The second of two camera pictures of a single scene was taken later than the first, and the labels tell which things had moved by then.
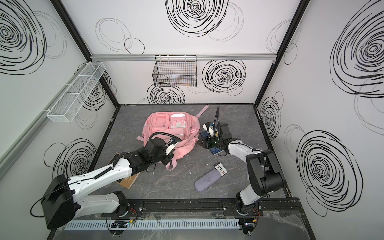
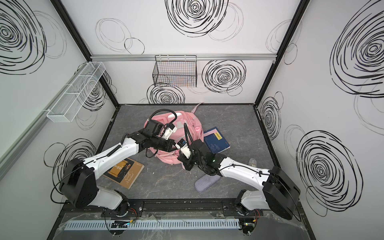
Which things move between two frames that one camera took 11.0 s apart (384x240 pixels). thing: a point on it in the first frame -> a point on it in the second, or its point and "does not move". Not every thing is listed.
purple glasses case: x=204 y=182 does not move
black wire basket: x=175 y=71 does not move
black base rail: x=271 y=207 does not move
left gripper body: x=167 y=154 -> x=173 y=145
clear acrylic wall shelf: x=69 y=104 does not move
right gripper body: x=205 y=141 -> x=188 y=159
